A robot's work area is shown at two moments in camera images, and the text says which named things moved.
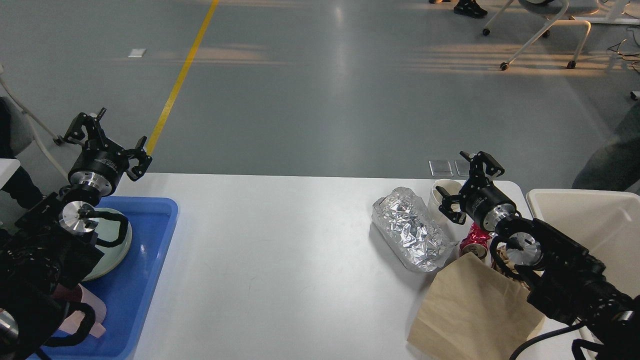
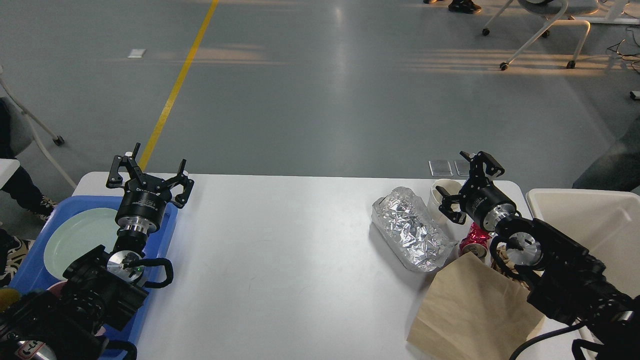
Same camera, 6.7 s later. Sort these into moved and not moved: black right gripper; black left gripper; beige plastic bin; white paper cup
Moved: black left gripper
Not moved: beige plastic bin; white paper cup; black right gripper
